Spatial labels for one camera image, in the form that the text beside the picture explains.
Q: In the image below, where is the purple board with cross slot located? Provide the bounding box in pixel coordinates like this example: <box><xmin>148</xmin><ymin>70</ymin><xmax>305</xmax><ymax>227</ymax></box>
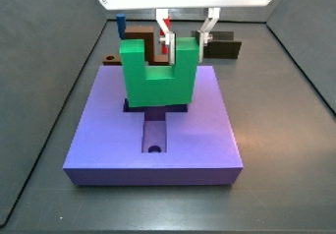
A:
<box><xmin>62</xmin><ymin>66</ymin><xmax>242</xmax><ymax>186</ymax></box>

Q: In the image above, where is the blue cylindrical peg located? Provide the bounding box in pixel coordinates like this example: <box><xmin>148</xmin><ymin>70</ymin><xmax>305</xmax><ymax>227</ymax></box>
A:
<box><xmin>116</xmin><ymin>13</ymin><xmax>126</xmax><ymax>39</ymax></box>

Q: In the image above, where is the green U-shaped block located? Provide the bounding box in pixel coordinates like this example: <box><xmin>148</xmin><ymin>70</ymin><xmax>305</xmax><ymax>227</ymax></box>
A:
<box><xmin>120</xmin><ymin>37</ymin><xmax>198</xmax><ymax>107</ymax></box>

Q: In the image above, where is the red cylindrical peg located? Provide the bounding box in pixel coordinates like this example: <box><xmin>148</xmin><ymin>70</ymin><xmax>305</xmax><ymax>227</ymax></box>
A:
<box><xmin>158</xmin><ymin>15</ymin><xmax>172</xmax><ymax>55</ymax></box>

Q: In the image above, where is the brown T-shaped block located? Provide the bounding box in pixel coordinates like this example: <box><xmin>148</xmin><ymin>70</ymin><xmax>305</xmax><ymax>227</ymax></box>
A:
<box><xmin>102</xmin><ymin>26</ymin><xmax>172</xmax><ymax>67</ymax></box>

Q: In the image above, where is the black angle bracket fixture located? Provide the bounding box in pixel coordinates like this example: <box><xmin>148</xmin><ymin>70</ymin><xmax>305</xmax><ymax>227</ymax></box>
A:
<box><xmin>198</xmin><ymin>31</ymin><xmax>241</xmax><ymax>61</ymax></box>

